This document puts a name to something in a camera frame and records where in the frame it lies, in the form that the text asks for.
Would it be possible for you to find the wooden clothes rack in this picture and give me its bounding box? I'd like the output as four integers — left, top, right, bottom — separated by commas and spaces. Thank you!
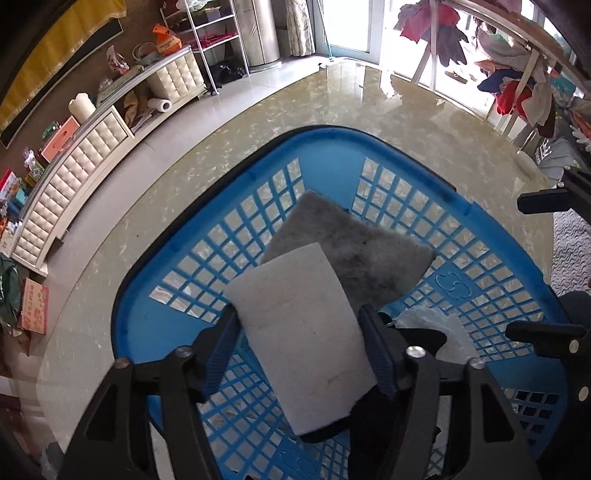
411, 0, 591, 139

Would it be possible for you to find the black bag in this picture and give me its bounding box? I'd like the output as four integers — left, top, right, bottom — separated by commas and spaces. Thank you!
208, 62, 247, 86

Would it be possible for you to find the white tufted television cabinet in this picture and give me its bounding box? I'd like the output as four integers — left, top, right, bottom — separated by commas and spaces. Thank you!
9, 44, 208, 278

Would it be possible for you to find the white quilted pad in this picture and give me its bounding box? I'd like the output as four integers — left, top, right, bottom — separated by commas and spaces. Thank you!
392, 307, 481, 365

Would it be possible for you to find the standing air conditioner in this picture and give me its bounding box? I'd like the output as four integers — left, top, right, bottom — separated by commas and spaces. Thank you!
233, 0, 281, 70

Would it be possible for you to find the printed cardboard box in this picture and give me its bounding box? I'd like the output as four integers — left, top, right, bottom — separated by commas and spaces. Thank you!
17, 277, 51, 335

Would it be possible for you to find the grey fuzzy pad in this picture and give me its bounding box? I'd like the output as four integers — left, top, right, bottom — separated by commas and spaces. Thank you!
259, 191, 437, 315

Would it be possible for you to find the pink storage box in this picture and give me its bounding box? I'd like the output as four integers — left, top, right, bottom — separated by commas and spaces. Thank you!
41, 116, 80, 162

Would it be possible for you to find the patterned curtain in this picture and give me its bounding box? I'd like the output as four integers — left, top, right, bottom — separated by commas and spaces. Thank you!
284, 0, 317, 58

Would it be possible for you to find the white jar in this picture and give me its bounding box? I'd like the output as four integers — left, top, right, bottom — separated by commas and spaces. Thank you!
68, 92, 97, 124

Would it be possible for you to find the white metal rack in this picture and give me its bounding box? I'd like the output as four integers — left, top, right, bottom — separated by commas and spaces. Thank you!
159, 0, 252, 95

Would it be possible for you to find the small handled basket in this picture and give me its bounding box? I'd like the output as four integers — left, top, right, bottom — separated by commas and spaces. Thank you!
133, 41, 160, 65

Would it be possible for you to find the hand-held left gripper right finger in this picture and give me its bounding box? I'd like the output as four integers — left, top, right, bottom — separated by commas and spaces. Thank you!
358, 304, 543, 480

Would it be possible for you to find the blue plastic basket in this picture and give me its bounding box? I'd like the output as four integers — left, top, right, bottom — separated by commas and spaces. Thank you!
111, 126, 578, 480

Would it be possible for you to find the white cloth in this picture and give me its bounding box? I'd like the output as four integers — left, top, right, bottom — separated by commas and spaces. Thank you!
223, 242, 377, 437

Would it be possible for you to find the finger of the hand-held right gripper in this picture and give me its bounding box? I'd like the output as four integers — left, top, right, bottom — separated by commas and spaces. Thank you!
505, 320, 591, 361
517, 168, 591, 217

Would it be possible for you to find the green plastic bag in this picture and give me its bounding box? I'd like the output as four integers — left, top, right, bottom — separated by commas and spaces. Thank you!
0, 256, 21, 330

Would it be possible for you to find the yellow television cover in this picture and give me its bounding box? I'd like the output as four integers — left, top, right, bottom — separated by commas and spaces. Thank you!
0, 0, 127, 134

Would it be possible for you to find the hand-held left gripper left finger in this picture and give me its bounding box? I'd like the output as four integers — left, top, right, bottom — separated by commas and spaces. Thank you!
65, 305, 243, 480

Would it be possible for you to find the teal handled mop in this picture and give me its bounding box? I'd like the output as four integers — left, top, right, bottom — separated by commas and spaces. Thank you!
318, 0, 335, 63

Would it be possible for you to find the orange bag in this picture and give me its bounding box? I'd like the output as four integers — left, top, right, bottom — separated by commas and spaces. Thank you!
152, 24, 183, 56

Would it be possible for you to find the grey lace cloth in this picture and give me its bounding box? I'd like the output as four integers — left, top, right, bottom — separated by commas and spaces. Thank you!
551, 210, 591, 296

